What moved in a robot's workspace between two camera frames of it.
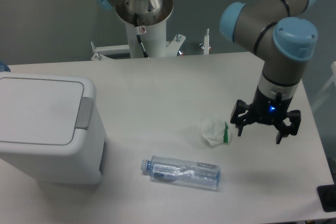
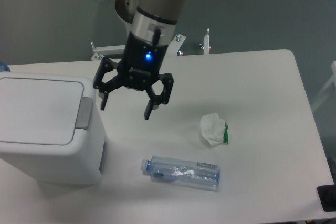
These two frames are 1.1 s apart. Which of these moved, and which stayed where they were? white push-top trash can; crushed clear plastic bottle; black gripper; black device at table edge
Moved: black gripper
Stayed: crushed clear plastic bottle; white push-top trash can; black device at table edge
